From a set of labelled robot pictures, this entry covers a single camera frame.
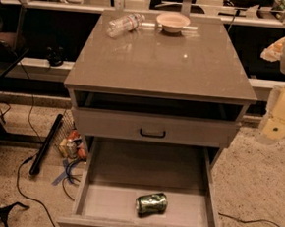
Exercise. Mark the closed top drawer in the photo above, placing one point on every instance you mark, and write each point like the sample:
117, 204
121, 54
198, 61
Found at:
126, 125

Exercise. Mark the black drawer handle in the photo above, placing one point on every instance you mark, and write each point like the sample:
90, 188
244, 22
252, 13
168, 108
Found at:
152, 134

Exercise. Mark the wire basket with items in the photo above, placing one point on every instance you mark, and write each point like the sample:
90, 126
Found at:
68, 141

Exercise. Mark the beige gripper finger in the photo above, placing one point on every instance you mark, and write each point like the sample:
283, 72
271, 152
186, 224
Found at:
270, 130

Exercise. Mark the green soda can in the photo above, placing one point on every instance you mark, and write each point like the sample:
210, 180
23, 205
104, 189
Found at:
151, 204

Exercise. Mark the grey drawer cabinet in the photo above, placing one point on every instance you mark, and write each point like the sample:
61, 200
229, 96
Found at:
195, 74

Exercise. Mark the black bar on floor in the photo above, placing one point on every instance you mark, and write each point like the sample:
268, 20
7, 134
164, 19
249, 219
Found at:
35, 167

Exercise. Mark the white paper bowl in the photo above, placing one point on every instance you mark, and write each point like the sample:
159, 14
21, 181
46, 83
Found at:
173, 22

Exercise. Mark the black headset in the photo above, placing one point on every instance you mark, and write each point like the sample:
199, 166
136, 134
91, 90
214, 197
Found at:
55, 57

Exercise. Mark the clear plastic water bottle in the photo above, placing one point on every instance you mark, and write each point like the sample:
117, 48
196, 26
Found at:
126, 23

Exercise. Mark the black stand foot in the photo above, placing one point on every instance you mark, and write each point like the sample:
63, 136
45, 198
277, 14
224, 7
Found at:
5, 211

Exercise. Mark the open middle drawer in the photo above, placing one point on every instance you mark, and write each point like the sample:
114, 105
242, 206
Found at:
144, 184

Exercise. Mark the black chair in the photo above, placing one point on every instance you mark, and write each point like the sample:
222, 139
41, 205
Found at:
12, 44

